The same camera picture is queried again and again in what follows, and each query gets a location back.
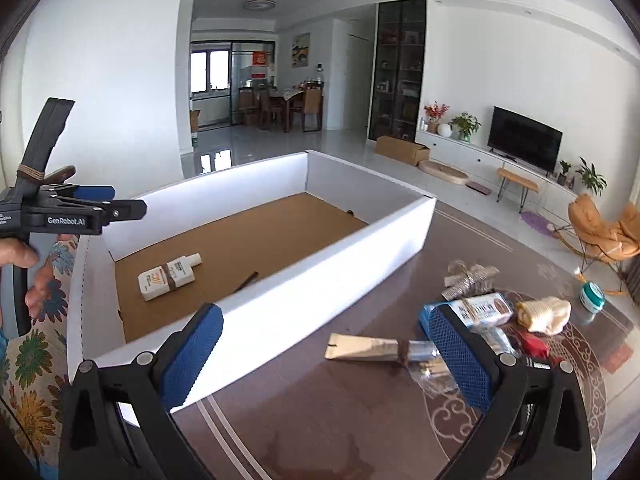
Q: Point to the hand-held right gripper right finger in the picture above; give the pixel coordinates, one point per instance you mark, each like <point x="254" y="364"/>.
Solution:
<point x="460" y="360"/>

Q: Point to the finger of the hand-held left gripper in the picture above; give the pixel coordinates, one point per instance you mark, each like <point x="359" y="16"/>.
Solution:
<point x="97" y="192"/>
<point x="127" y="210"/>

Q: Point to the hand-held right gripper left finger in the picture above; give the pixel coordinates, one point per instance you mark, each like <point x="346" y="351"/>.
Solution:
<point x="192" y="355"/>

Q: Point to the rhinestone hair claw clip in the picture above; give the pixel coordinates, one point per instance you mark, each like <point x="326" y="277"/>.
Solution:
<point x="470" y="275"/>

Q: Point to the beige tube packet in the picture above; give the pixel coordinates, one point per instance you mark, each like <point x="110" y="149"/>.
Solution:
<point x="360" y="347"/>

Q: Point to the white cardboard box container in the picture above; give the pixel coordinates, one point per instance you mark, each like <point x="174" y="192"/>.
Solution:
<point x="300" y="280"/>

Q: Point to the teal white round container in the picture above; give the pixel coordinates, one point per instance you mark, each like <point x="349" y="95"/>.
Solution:
<point x="592" y="297"/>

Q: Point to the person's left hand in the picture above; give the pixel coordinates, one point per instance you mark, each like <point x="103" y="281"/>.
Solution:
<point x="42" y="285"/>

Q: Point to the clear plastic wrapper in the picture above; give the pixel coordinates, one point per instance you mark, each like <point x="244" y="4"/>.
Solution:
<point x="432" y="377"/>

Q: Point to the white printed box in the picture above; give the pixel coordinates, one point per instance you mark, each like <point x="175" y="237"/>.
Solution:
<point x="487" y="310"/>

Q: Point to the red packet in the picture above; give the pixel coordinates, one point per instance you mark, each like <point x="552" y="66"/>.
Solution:
<point x="532" y="342"/>

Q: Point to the white plastic bottle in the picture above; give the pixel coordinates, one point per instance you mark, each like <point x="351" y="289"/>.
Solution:
<point x="165" y="280"/>

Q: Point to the floral seat cushion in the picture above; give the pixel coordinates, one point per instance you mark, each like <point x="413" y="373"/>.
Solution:
<point x="35" y="375"/>

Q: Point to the purple floor mat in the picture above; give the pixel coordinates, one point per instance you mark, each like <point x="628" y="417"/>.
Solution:
<point x="537" y="222"/>

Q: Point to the wooden dining chair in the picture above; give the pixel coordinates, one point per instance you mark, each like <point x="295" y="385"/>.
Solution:
<point x="312" y="105"/>
<point x="247" y="102"/>

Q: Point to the dark flat scale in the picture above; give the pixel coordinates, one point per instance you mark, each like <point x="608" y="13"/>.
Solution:
<point x="479" y="188"/>

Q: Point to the orange lounge chair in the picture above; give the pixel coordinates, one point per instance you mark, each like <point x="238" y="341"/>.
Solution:
<point x="600" y="235"/>

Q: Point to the beige oval cat scratcher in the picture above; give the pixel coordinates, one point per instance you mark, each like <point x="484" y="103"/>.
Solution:
<point x="445" y="172"/>

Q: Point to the wooden bench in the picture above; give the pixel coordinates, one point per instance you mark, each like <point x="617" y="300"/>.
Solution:
<point x="517" y="180"/>

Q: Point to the red door poster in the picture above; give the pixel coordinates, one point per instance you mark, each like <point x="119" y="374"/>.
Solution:
<point x="259" y="62"/>

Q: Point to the white television cabinet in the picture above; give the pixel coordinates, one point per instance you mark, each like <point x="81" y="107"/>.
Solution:
<point x="465" y="152"/>

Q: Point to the small potted plant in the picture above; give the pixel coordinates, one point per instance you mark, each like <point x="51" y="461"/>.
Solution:
<point x="564" y="170"/>

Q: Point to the brown cardboard box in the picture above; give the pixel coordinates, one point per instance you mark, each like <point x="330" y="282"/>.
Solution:
<point x="400" y="149"/>

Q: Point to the large-leaf potted plant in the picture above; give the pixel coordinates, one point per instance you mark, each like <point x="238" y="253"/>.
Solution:
<point x="590" y="175"/>

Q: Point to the white round vase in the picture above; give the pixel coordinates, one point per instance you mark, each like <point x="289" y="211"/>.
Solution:
<point x="444" y="130"/>

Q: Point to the black television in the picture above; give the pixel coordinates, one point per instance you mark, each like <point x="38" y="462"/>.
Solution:
<point x="525" y="137"/>

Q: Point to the green plant in glass vase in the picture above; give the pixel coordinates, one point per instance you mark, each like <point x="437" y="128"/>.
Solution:
<point x="465" y="125"/>

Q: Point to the round ceiling light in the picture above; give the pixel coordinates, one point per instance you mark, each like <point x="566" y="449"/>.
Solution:
<point x="260" y="5"/>

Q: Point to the red flowers in vase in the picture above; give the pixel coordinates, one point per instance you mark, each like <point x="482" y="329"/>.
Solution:
<point x="436" y="112"/>

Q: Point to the black glass display cabinet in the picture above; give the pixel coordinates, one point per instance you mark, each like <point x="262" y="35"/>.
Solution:
<point x="397" y="70"/>

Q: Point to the framed wall painting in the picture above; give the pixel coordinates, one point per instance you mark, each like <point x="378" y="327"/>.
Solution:
<point x="300" y="50"/>

